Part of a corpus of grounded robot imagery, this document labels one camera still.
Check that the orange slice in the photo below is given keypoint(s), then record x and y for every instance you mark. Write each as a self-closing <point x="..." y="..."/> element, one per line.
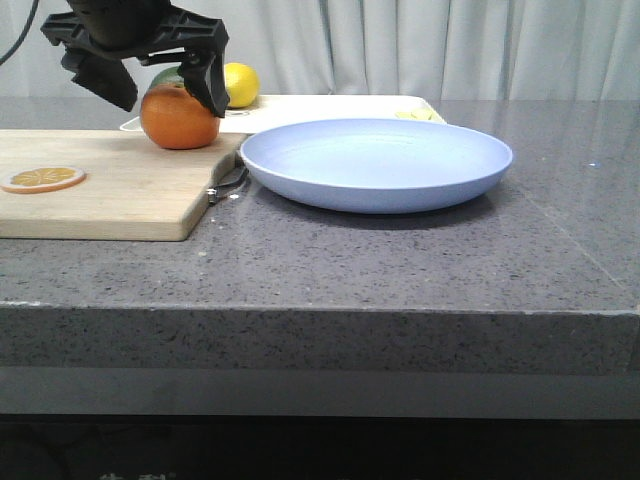
<point x="43" y="180"/>

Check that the wooden cutting board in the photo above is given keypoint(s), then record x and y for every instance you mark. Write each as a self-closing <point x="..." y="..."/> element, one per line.
<point x="133" y="190"/>

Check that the yellow-green fruit slices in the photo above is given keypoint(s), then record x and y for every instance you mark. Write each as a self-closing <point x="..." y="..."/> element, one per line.
<point x="416" y="114"/>

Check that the orange fruit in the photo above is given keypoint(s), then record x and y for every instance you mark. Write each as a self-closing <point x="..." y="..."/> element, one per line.
<point x="174" y="119"/>

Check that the green lime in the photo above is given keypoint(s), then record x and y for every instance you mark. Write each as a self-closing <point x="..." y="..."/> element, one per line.
<point x="167" y="76"/>

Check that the white rectangular tray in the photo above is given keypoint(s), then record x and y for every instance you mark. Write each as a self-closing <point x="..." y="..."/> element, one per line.
<point x="271" y="111"/>

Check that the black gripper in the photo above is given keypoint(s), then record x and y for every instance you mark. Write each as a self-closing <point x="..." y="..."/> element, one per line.
<point x="98" y="34"/>

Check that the white curtain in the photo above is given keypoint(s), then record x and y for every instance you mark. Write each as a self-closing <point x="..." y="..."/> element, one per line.
<point x="437" y="50"/>

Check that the metal cutting board handle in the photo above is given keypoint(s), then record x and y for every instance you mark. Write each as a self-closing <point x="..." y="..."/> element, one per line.
<point x="228" y="183"/>

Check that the yellow lemon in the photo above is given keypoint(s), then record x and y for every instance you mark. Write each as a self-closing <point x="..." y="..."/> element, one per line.
<point x="242" y="84"/>

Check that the light blue plate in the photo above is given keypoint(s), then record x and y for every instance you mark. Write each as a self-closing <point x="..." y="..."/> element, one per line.
<point x="376" y="166"/>

